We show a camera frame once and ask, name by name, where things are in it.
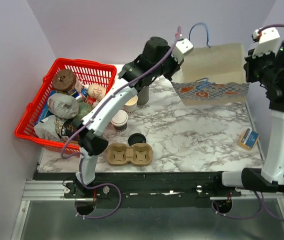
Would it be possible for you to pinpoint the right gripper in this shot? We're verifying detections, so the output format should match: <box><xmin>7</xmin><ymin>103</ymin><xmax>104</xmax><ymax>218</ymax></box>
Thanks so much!
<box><xmin>244</xmin><ymin>45</ymin><xmax>281</xmax><ymax>87</ymax></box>

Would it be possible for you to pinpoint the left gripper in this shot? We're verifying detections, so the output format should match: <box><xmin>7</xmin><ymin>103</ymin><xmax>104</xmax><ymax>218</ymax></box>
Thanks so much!
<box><xmin>151</xmin><ymin>47</ymin><xmax>183</xmax><ymax>82</ymax></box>

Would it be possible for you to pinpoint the blue checkered paper bag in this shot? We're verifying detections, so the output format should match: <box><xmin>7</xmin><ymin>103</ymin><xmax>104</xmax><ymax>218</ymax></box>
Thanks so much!
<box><xmin>170</xmin><ymin>22</ymin><xmax>250</xmax><ymax>107</ymax></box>

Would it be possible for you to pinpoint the white plastic cup lid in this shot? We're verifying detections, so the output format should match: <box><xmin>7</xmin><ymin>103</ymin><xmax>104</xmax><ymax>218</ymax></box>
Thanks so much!
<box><xmin>111</xmin><ymin>110</ymin><xmax>128</xmax><ymax>127</ymax></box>

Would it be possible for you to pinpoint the black plastic cup lid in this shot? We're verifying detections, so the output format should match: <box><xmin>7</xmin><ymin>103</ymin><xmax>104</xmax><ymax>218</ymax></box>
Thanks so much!
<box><xmin>128</xmin><ymin>133</ymin><xmax>146</xmax><ymax>146</ymax></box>

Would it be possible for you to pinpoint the black paper coffee cup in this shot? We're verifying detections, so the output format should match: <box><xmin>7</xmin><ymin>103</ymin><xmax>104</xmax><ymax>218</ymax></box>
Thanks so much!
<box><xmin>113</xmin><ymin>123</ymin><xmax>127</xmax><ymax>132</ymax></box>

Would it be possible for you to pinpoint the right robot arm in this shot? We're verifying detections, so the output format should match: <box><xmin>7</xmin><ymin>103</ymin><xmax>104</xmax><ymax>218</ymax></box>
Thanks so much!
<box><xmin>212</xmin><ymin>40</ymin><xmax>284</xmax><ymax>196</ymax></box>

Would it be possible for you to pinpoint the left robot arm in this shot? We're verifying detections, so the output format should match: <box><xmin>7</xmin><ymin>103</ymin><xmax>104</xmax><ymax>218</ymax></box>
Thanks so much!
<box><xmin>74</xmin><ymin>33</ymin><xmax>192</xmax><ymax>198</ymax></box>

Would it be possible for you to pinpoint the grey straw holder cup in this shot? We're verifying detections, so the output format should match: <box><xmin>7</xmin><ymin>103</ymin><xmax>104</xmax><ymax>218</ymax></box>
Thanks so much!
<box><xmin>137</xmin><ymin>86</ymin><xmax>149</xmax><ymax>106</ymax></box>

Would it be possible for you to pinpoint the beige drink bottle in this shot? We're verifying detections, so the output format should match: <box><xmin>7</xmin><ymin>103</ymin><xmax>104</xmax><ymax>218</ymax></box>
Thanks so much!
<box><xmin>84</xmin><ymin>83</ymin><xmax>106</xmax><ymax>101</ymax></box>

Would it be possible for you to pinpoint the red plastic basket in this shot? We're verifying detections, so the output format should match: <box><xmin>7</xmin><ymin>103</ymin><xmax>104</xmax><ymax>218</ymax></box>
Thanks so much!
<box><xmin>14</xmin><ymin>58</ymin><xmax>117</xmax><ymax>153</ymax></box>

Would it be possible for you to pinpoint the cardboard cup carrier tray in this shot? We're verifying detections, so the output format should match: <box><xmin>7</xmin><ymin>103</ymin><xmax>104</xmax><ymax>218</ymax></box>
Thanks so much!
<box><xmin>106</xmin><ymin>143</ymin><xmax>153</xmax><ymax>167</ymax></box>

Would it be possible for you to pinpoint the green melon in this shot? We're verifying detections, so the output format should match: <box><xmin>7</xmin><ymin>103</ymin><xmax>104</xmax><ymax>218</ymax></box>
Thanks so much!
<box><xmin>75</xmin><ymin>102</ymin><xmax>94</xmax><ymax>120</ymax></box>

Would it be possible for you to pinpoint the red blue drink can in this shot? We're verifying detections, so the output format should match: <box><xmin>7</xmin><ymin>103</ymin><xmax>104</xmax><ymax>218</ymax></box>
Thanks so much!
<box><xmin>67</xmin><ymin>82</ymin><xmax>89</xmax><ymax>103</ymax></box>

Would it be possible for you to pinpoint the brown round bread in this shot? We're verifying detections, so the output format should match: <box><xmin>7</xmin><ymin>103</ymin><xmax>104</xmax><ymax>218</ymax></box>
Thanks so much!
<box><xmin>52</xmin><ymin>69</ymin><xmax>77</xmax><ymax>95</ymax></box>

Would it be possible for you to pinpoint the grey paper food bag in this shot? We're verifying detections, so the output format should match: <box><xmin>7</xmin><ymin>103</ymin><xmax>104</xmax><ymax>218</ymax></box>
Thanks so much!
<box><xmin>47</xmin><ymin>93</ymin><xmax>79</xmax><ymax>119</ymax></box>

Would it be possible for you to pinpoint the black ice cream tub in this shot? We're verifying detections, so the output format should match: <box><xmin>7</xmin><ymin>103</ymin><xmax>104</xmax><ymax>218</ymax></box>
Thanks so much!
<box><xmin>61</xmin><ymin>119</ymin><xmax>77</xmax><ymax>141</ymax></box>

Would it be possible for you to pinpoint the white printed food bag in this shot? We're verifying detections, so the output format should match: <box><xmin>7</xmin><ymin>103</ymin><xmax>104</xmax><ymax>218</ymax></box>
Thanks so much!
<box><xmin>33</xmin><ymin>115</ymin><xmax>66</xmax><ymax>141</ymax></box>

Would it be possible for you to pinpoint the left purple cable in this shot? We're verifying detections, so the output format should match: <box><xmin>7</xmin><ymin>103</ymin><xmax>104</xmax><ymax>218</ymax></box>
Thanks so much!
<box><xmin>61</xmin><ymin>26</ymin><xmax>184</xmax><ymax>220</ymax></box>

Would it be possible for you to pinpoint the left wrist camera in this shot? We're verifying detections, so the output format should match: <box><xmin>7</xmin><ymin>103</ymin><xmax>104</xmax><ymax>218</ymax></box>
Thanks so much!
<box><xmin>172</xmin><ymin>38</ymin><xmax>194</xmax><ymax>63</ymax></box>

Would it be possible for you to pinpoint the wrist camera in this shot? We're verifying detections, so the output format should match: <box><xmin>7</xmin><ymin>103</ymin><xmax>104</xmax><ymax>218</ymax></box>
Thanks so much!
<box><xmin>172</xmin><ymin>38</ymin><xmax>194</xmax><ymax>63</ymax></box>
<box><xmin>251</xmin><ymin>27</ymin><xmax>280</xmax><ymax>59</ymax></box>

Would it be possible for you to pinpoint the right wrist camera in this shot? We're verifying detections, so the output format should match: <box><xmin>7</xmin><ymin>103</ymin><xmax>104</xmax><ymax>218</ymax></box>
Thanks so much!
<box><xmin>251</xmin><ymin>27</ymin><xmax>280</xmax><ymax>59</ymax></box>

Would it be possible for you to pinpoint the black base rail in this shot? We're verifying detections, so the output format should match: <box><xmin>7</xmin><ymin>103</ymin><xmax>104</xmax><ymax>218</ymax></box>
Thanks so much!
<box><xmin>33</xmin><ymin>171</ymin><xmax>265</xmax><ymax>210</ymax></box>

